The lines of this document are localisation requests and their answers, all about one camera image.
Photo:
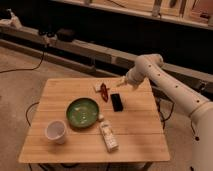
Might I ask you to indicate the white paper cup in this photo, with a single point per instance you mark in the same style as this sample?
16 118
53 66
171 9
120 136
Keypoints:
56 132

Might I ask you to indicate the white lotion tube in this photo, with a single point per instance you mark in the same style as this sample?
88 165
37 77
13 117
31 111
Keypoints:
107 134

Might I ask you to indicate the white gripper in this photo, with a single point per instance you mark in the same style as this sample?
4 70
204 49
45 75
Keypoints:
123 81

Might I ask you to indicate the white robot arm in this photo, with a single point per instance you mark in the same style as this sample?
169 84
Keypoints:
197 107

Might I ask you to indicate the black smartphone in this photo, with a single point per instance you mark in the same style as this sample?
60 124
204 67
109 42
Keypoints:
116 102

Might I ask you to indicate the green round plate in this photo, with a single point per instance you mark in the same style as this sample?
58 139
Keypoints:
82 113

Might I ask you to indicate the long wooden shelf ledge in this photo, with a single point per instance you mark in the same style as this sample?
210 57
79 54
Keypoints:
105 54

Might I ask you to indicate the small beige sponge block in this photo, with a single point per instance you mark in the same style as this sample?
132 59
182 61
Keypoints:
97 87

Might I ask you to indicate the wooden folding table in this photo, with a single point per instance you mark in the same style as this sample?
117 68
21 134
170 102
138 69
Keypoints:
137 127

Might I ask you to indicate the black power adapter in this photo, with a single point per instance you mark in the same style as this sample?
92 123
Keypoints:
65 35

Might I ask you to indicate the red chili pepper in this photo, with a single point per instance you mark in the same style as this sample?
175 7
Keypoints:
104 92

